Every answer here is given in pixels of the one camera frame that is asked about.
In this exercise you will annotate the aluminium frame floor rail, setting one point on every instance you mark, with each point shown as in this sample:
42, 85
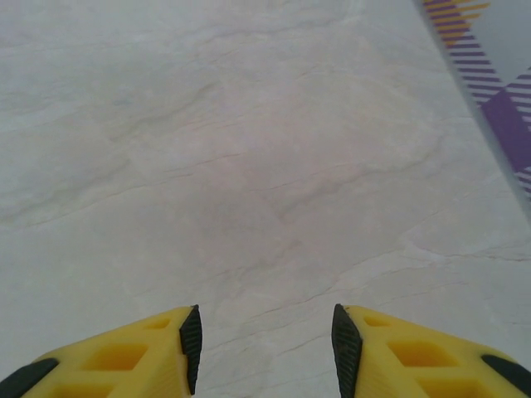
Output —
485, 124

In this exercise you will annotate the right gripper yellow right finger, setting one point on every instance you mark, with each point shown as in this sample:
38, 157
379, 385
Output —
415, 365

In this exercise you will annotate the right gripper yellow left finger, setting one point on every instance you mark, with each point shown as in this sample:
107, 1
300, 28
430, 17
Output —
124, 365

